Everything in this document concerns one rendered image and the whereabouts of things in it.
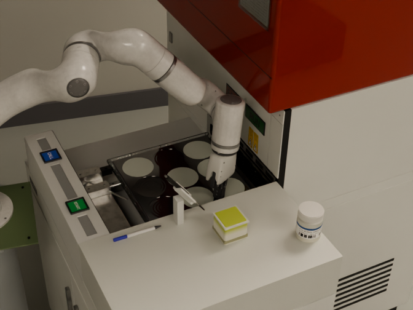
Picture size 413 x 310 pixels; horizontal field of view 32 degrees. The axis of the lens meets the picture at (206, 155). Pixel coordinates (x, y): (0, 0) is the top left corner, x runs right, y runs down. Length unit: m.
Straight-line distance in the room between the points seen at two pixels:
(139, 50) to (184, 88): 0.17
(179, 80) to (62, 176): 0.52
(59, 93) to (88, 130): 2.18
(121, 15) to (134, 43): 2.05
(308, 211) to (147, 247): 0.44
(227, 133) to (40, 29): 2.02
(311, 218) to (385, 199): 0.66
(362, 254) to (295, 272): 0.80
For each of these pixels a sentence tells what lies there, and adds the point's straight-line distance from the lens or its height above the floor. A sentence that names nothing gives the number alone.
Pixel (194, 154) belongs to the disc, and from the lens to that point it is 2.41.
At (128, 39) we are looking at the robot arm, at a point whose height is 1.46.
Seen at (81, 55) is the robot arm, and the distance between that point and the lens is 1.94.
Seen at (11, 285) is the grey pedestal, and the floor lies 0.56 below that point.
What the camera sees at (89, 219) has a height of 0.96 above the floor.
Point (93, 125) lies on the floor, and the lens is 4.14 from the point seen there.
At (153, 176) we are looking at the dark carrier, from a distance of 2.33.
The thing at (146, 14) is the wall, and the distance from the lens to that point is 3.98.
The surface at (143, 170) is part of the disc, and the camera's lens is 2.35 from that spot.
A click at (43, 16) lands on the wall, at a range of 3.90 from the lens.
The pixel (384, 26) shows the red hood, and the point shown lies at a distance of 2.13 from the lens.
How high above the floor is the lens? 2.37
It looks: 37 degrees down
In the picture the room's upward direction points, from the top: 1 degrees clockwise
